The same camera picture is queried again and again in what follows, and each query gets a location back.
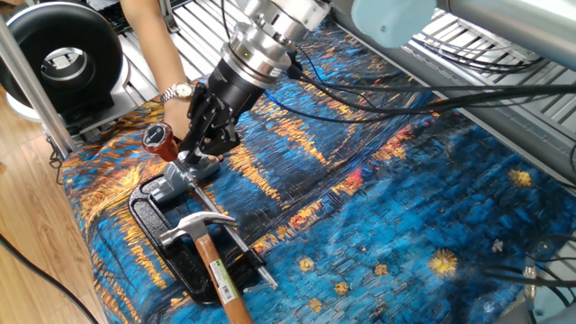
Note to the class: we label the person's bare hand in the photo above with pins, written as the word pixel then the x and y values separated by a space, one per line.
pixel 177 117

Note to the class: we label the silver grey UR5 robot arm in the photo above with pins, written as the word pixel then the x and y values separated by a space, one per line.
pixel 495 27

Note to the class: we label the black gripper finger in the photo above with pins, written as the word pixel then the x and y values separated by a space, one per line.
pixel 220 141
pixel 191 144

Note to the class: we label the aluminium frame post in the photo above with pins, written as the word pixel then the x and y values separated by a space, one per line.
pixel 38 94

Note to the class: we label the starry night painted tablecloth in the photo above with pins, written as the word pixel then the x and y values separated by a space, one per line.
pixel 405 202

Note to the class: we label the chrome lever with red knob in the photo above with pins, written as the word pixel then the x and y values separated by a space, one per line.
pixel 159 141

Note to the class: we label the person's bare forearm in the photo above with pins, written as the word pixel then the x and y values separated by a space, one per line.
pixel 148 45

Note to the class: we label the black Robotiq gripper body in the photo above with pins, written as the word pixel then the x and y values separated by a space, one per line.
pixel 229 94

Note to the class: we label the aluminium angle bracket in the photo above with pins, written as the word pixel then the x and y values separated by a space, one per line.
pixel 173 22

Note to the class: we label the silver wristwatch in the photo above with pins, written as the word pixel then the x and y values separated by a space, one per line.
pixel 180 91

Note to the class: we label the black round duct fan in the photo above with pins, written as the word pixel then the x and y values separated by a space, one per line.
pixel 27 45

